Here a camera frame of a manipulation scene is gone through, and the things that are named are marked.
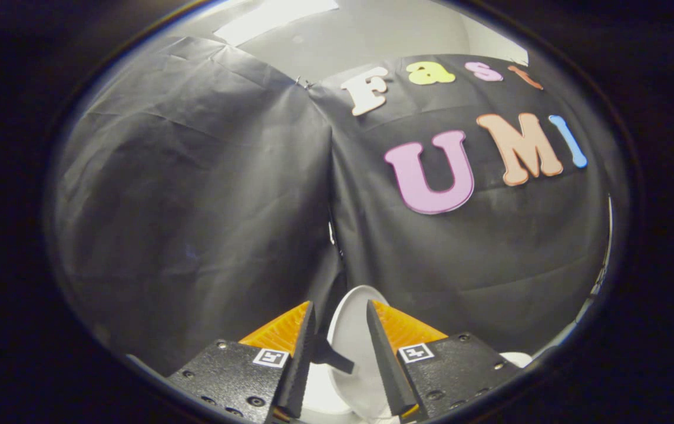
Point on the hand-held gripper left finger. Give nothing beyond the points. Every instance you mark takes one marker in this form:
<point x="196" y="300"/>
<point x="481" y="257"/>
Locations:
<point x="301" y="365"/>

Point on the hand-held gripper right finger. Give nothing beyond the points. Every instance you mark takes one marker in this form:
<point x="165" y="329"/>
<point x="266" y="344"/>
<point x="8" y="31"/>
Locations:
<point x="387" y="365"/>

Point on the black backdrop cloth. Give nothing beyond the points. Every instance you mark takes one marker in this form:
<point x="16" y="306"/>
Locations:
<point x="195" y="206"/>

